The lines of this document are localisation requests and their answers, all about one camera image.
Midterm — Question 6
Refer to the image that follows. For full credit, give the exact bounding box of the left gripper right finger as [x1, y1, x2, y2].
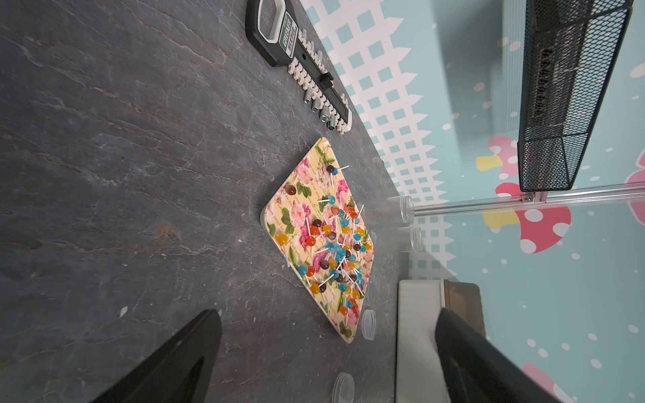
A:
[435, 308, 558, 403]

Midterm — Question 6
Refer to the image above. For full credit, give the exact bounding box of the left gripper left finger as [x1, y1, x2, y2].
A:
[94, 310, 223, 402]

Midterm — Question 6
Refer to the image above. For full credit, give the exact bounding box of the clear candy jar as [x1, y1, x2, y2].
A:
[387, 196, 415, 226]
[397, 227, 424, 252]

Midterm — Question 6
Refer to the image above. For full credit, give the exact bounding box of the brown plastic toolbox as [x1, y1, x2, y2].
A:
[396, 280, 486, 402]

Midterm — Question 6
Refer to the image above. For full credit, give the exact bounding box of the pile of lollipops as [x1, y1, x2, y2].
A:
[274, 160, 375, 323]

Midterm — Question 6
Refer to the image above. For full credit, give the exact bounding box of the floral rectangular tray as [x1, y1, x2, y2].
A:
[259, 137, 376, 344]

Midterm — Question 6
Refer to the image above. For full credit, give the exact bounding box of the black box in basket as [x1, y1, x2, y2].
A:
[521, 19, 572, 143]

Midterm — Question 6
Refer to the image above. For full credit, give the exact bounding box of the black wire mesh basket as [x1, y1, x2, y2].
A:
[517, 0, 633, 192]

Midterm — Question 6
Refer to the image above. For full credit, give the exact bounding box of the black socket holder rail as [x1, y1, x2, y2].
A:
[245, 0, 353, 134]

